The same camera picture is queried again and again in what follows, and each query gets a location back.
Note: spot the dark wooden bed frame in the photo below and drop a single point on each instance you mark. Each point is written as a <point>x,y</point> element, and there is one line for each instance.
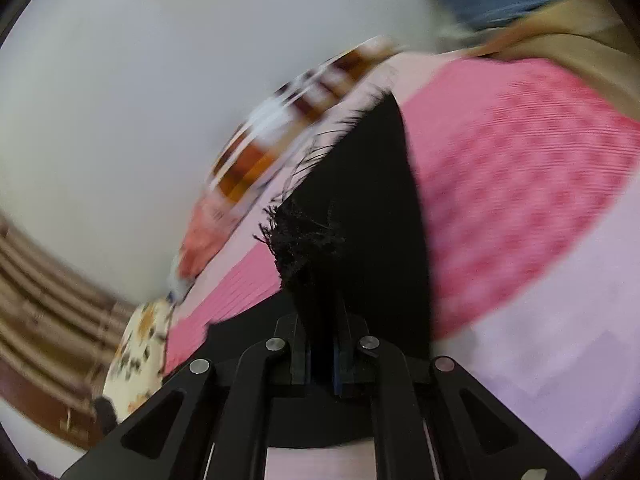
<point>35,405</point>

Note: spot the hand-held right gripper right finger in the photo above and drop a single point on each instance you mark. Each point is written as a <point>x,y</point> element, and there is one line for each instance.
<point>345,370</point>

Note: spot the brown striped curtain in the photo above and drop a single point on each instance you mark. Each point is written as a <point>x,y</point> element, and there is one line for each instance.
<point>45,290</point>

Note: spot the beige cloth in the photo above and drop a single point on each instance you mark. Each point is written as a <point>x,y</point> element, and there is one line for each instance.
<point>575,45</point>

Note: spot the floral pillow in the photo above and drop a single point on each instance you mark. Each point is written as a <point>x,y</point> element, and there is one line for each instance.
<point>135,360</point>

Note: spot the pink orange patchwork pillow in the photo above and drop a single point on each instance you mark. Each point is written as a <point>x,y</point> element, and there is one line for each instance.
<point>260,155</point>

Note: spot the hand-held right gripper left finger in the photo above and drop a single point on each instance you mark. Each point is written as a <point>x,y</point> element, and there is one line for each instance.
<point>295,360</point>

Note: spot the pink checked bedsheet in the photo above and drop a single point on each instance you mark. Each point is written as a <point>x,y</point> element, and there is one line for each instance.
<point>500,185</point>

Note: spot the black pants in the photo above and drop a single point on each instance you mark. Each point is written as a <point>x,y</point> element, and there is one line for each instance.
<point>370,210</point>

